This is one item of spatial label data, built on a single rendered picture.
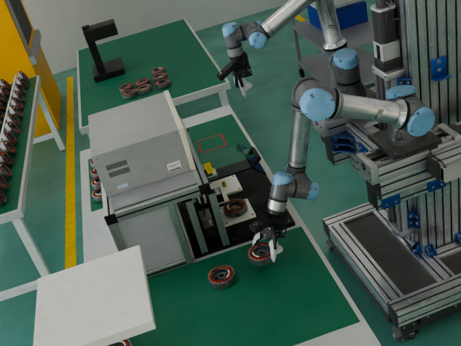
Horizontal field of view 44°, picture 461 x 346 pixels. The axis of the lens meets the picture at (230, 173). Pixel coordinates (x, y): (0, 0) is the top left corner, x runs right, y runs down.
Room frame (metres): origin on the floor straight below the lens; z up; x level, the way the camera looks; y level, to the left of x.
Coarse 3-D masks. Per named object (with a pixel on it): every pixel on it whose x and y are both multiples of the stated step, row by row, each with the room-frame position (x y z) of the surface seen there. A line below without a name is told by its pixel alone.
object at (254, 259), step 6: (252, 246) 1.88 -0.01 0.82; (258, 246) 1.87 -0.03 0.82; (264, 246) 1.86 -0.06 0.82; (252, 252) 1.84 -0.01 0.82; (258, 252) 1.84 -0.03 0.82; (264, 252) 1.83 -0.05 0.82; (252, 258) 1.80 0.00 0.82; (258, 258) 1.79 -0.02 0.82; (264, 258) 1.79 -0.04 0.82; (270, 258) 1.79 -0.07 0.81; (258, 264) 1.79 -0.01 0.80; (264, 264) 1.78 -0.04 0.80
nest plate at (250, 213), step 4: (248, 204) 2.24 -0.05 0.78; (220, 208) 2.27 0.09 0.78; (248, 208) 2.21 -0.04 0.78; (248, 212) 2.18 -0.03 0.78; (252, 212) 2.17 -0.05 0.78; (224, 216) 2.19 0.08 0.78; (240, 216) 2.16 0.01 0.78; (244, 216) 2.15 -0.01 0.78; (248, 216) 2.15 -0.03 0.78; (252, 216) 2.14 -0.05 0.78; (256, 216) 2.15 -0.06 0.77; (224, 220) 2.16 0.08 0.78; (228, 220) 2.15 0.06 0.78; (232, 220) 2.15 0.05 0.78; (236, 220) 2.14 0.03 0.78; (240, 220) 2.14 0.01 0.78; (244, 220) 2.14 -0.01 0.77; (224, 224) 2.14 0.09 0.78; (228, 224) 2.13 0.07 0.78; (232, 224) 2.13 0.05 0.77
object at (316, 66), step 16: (288, 0) 5.22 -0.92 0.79; (336, 0) 4.49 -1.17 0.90; (352, 0) 4.39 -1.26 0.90; (352, 16) 4.80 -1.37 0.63; (304, 32) 4.96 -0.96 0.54; (320, 32) 4.85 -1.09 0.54; (352, 32) 4.66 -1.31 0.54; (368, 32) 4.56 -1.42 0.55; (320, 48) 4.50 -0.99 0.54; (352, 48) 4.38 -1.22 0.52; (304, 64) 5.11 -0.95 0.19; (320, 64) 5.01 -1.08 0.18; (368, 64) 4.74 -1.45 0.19; (320, 80) 4.66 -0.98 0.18; (336, 80) 4.58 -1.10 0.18; (368, 80) 4.41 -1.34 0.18
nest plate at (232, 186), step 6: (234, 174) 2.53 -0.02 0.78; (222, 180) 2.51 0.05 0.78; (228, 180) 2.49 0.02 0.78; (234, 180) 2.48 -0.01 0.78; (210, 186) 2.48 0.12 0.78; (216, 186) 2.47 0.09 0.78; (222, 186) 2.45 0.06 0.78; (228, 186) 2.44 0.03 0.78; (234, 186) 2.42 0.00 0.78; (240, 186) 2.41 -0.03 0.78; (222, 192) 2.40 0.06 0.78; (228, 192) 2.38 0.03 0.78; (234, 192) 2.38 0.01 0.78
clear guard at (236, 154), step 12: (240, 144) 2.33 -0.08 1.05; (204, 156) 2.29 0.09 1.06; (216, 156) 2.27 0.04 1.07; (228, 156) 2.24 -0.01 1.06; (240, 156) 2.21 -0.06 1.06; (252, 156) 2.25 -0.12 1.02; (204, 168) 2.19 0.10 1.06; (216, 168) 2.16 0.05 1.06; (228, 168) 2.13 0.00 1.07; (240, 168) 2.11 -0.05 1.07; (252, 168) 2.10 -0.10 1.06
